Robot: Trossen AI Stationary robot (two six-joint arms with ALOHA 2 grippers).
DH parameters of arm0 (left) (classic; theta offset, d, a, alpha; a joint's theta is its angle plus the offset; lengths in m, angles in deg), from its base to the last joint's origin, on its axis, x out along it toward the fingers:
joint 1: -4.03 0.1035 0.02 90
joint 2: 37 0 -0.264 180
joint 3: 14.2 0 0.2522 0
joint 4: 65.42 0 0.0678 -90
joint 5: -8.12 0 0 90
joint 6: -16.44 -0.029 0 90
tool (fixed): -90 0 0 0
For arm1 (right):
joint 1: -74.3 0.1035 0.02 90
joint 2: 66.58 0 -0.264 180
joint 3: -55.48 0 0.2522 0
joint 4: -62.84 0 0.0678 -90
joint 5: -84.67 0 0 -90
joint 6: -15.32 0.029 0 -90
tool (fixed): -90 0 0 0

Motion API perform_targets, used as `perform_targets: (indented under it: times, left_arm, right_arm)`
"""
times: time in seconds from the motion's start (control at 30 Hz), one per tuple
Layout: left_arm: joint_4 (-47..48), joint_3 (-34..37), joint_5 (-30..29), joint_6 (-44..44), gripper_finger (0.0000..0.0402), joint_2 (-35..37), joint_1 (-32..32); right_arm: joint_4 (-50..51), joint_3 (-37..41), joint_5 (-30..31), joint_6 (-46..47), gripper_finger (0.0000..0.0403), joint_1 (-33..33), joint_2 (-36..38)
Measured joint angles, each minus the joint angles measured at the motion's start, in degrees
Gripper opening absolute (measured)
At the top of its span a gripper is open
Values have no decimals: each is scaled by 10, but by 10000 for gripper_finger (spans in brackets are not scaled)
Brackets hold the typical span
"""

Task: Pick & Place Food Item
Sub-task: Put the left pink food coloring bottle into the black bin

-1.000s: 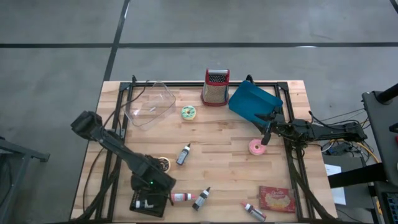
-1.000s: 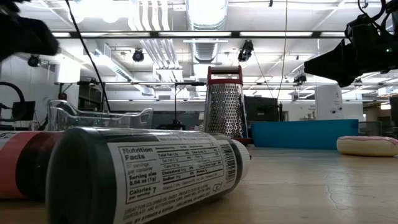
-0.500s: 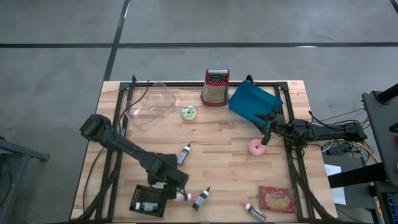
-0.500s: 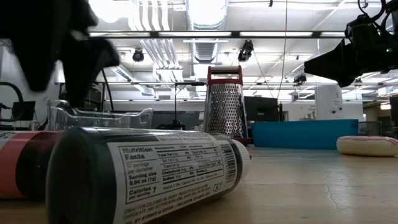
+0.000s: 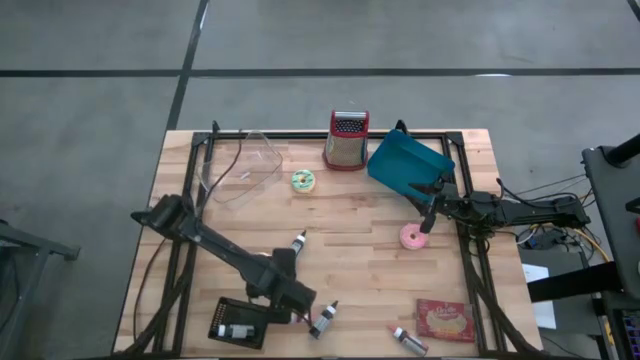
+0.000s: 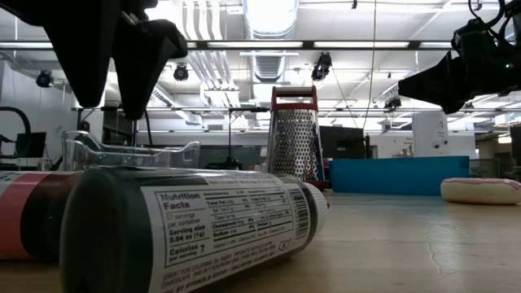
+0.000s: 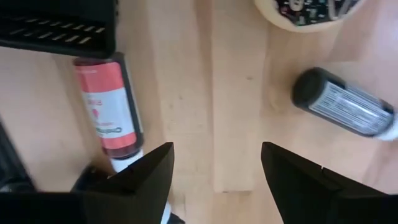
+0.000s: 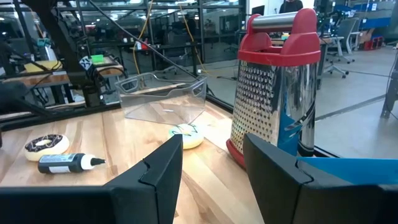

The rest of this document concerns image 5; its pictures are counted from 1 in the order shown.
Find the floor cable bundle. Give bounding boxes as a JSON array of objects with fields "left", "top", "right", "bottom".
[{"left": 514, "top": 172, "right": 614, "bottom": 264}]

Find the clear plastic container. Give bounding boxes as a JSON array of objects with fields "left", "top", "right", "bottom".
[{"left": 197, "top": 129, "right": 285, "bottom": 206}]

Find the black table frame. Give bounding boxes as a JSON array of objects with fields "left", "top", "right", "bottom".
[{"left": 115, "top": 119, "right": 544, "bottom": 359}]

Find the black perforated basket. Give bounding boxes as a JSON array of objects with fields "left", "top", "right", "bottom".
[{"left": 207, "top": 296, "right": 271, "bottom": 350}]

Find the black icing bottle white cap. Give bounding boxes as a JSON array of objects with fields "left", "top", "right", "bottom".
[
  {"left": 217, "top": 323, "right": 256, "bottom": 339},
  {"left": 309, "top": 299, "right": 340, "bottom": 341},
  {"left": 289, "top": 229, "right": 308, "bottom": 257}
]

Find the pink frosted donut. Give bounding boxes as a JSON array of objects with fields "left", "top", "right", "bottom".
[{"left": 399, "top": 222, "right": 430, "bottom": 251}]

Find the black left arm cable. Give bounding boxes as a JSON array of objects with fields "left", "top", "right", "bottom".
[{"left": 199, "top": 130, "right": 245, "bottom": 212}]

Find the grey equipment cart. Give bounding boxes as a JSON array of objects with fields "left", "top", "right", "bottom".
[{"left": 582, "top": 133, "right": 640, "bottom": 304}]

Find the green frosted donut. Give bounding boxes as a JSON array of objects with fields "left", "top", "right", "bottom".
[{"left": 291, "top": 168, "right": 317, "bottom": 194}]

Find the teal plastic bin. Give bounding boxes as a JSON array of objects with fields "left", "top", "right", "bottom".
[{"left": 367, "top": 128, "right": 457, "bottom": 204}]

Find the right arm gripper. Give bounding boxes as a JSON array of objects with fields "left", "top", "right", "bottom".
[{"left": 409, "top": 182, "right": 460, "bottom": 235}]

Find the red steel box grater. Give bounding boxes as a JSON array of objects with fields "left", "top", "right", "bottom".
[{"left": 322, "top": 109, "right": 371, "bottom": 172}]

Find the icing bottle pink cap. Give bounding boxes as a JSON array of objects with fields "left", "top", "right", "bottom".
[{"left": 387, "top": 324, "right": 430, "bottom": 357}]

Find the black metal stand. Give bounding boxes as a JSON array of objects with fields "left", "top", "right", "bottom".
[{"left": 0, "top": 218, "right": 81, "bottom": 360}]

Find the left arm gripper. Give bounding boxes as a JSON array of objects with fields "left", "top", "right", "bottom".
[{"left": 268, "top": 279, "right": 317, "bottom": 325}]

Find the red cracker packet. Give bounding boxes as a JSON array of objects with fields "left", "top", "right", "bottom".
[{"left": 415, "top": 298, "right": 476, "bottom": 344}]

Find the white paper sheet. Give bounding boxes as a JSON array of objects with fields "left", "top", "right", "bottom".
[{"left": 521, "top": 263, "right": 558, "bottom": 330}]

